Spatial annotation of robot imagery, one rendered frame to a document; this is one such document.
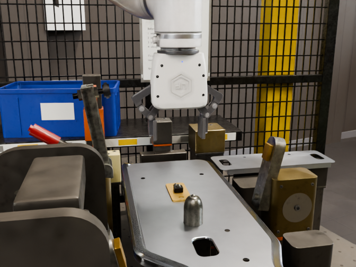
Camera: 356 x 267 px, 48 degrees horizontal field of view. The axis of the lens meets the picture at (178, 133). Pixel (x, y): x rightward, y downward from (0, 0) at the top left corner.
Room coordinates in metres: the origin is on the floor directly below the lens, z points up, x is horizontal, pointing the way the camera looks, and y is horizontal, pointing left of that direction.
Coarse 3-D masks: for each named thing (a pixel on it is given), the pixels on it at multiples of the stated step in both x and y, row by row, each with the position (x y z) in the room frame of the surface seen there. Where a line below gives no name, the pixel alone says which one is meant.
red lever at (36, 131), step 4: (36, 124) 0.67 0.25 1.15; (32, 128) 0.66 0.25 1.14; (36, 128) 0.67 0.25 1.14; (40, 128) 0.67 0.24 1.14; (32, 132) 0.66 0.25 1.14; (36, 132) 0.66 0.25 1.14; (40, 132) 0.67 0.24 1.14; (44, 132) 0.67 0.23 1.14; (48, 132) 0.67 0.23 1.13; (32, 136) 0.67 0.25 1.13; (36, 136) 0.67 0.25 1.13; (40, 136) 0.67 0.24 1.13; (44, 136) 0.67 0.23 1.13; (48, 136) 0.67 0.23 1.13; (52, 136) 0.67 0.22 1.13; (56, 136) 0.68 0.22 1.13; (40, 140) 0.67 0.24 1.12; (44, 140) 0.67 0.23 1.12; (48, 140) 0.67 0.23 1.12; (52, 140) 0.67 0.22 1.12; (56, 140) 0.67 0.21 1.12; (60, 140) 0.68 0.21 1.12
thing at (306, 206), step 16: (288, 176) 0.69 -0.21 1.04; (304, 176) 0.69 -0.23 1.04; (272, 192) 0.68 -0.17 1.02; (288, 192) 0.68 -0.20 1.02; (304, 192) 0.68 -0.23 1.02; (272, 208) 0.68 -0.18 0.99; (288, 208) 0.68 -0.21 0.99; (304, 208) 0.68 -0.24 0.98; (272, 224) 0.68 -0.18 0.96; (288, 224) 0.68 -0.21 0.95; (304, 224) 0.68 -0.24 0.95
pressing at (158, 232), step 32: (192, 160) 0.92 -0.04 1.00; (128, 192) 0.72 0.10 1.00; (160, 192) 0.72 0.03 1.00; (192, 192) 0.72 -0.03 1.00; (224, 192) 0.72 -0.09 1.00; (128, 224) 0.61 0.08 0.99; (160, 224) 0.59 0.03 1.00; (224, 224) 0.59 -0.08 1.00; (256, 224) 0.59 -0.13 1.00; (160, 256) 0.49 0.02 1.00; (192, 256) 0.50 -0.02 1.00; (224, 256) 0.50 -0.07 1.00; (256, 256) 0.50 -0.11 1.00
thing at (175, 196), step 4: (168, 184) 0.76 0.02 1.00; (172, 184) 0.76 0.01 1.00; (180, 184) 0.76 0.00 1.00; (168, 188) 0.74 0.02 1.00; (172, 188) 0.74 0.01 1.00; (176, 188) 0.72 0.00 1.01; (180, 188) 0.72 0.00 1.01; (184, 188) 0.74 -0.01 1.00; (168, 192) 0.72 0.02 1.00; (172, 192) 0.72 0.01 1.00; (176, 192) 0.71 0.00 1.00; (180, 192) 0.72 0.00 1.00; (184, 192) 0.72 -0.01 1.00; (188, 192) 0.72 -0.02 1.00; (172, 196) 0.70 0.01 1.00; (176, 196) 0.70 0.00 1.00; (180, 196) 0.70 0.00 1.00; (184, 196) 0.70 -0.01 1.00; (172, 200) 0.68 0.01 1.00; (176, 200) 0.68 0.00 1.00; (180, 200) 0.68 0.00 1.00; (184, 200) 0.68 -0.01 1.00
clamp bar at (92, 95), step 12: (108, 84) 0.70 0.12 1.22; (84, 96) 0.67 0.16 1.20; (96, 96) 0.69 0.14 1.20; (108, 96) 0.69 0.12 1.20; (84, 108) 0.68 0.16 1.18; (96, 108) 0.68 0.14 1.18; (96, 120) 0.68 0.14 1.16; (96, 132) 0.68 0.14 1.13; (96, 144) 0.68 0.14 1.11; (108, 156) 0.71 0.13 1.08
